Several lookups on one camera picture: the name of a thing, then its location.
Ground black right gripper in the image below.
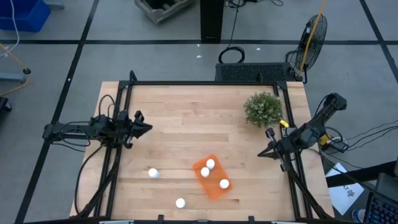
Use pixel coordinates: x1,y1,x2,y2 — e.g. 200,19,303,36
257,136,292,161

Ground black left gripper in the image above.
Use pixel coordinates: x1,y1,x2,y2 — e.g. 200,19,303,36
116,110,154,149

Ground orange plastic basket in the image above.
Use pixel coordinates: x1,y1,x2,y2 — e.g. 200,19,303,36
192,154,234,201

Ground green artificial bush plant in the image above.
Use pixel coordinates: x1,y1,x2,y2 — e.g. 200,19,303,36
243,91,285,129

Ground black yellow power adapter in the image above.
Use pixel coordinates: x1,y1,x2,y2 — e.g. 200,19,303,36
318,133,349,154

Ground black perforated computer case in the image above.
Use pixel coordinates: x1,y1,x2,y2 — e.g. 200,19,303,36
215,62,292,83

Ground white paper sheet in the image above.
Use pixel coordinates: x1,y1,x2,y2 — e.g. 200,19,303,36
324,162,365,217

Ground blue white round cup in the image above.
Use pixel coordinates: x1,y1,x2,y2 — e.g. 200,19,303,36
352,208,368,223

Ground black floor fan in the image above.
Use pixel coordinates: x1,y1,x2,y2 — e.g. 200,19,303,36
285,13,328,84

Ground grey wooden pallet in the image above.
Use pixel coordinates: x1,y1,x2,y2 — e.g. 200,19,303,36
134,0,196,26

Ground black computer keyboard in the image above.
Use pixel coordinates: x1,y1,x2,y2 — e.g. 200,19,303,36
363,190,398,224

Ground black floor object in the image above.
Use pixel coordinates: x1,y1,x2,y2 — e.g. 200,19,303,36
0,96,13,113

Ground blue plastic floor bin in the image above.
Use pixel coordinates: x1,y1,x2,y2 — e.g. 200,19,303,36
0,0,52,33

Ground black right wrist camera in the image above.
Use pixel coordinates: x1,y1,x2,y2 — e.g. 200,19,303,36
264,127,277,141

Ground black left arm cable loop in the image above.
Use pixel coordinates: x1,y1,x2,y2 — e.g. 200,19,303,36
97,94,118,119

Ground black aluminium table frame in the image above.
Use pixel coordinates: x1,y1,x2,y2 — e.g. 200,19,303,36
73,70,334,224

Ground black left arm base cable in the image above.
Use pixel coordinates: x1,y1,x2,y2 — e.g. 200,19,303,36
73,143,107,215

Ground black coiled floor cable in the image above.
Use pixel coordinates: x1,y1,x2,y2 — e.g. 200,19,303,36
218,0,246,65

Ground black floor cables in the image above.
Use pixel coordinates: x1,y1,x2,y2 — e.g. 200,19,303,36
344,119,398,152

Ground yellow hanging cord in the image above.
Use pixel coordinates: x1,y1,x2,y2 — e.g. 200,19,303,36
0,42,32,98
297,0,328,78

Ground white floor cable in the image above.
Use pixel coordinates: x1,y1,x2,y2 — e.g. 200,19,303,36
0,0,21,58

